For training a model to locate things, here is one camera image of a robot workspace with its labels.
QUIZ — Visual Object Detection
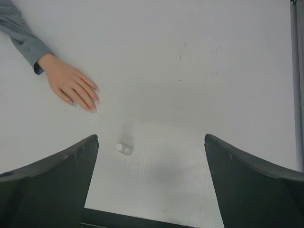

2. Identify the aluminium frame post right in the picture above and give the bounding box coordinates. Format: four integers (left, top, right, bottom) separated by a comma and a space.
290, 0, 304, 172

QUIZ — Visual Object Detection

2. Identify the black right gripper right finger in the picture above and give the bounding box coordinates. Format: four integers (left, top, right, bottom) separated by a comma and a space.
204, 134, 304, 228

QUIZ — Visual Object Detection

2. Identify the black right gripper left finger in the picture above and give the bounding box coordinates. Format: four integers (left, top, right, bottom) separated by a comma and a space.
0, 134, 99, 228

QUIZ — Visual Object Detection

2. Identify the grey shirt with sleeve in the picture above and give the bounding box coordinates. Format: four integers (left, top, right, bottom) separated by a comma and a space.
0, 0, 52, 75

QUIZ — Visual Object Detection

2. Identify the mannequin hand with pink nails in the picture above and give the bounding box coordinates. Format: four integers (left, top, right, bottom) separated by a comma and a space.
37, 54, 100, 113

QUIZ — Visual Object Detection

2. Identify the clear nail polish bottle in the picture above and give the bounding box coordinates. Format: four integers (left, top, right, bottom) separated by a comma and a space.
115, 142, 133, 156

